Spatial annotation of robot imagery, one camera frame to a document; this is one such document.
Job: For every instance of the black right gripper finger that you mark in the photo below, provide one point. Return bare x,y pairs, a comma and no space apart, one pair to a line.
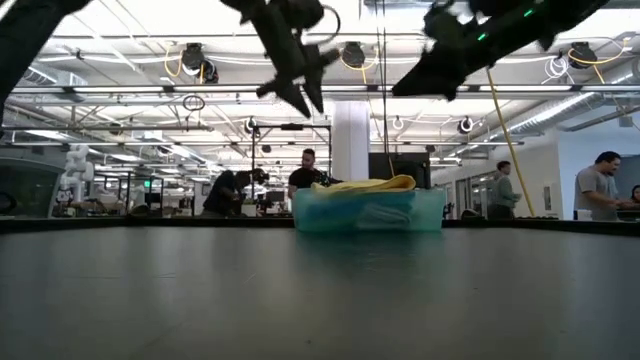
430,77

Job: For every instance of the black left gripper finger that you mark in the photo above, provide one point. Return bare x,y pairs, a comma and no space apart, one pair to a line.
290,95
317,75

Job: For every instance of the yellow microfiber towel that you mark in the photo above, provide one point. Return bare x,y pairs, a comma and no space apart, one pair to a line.
365,186

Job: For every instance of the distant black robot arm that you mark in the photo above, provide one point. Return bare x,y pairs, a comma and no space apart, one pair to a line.
259,176

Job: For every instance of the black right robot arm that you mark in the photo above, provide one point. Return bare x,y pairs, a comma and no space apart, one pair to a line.
570,15

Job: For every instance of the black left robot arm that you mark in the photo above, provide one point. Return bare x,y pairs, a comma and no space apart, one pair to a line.
25,30

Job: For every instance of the white round pillar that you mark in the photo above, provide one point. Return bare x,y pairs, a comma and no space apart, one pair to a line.
351,145

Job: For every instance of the person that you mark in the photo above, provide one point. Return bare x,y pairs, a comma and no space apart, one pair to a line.
597,187
225,192
502,192
305,175
636,194

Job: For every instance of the black monitor screen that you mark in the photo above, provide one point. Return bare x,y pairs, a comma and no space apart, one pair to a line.
400,167

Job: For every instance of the teal plastic bin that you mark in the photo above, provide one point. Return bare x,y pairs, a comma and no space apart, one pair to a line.
370,212

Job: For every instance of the white robot figure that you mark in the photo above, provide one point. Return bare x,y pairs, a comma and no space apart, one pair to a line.
75,170

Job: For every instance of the black metal frame rig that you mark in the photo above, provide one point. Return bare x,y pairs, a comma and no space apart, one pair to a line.
292,127

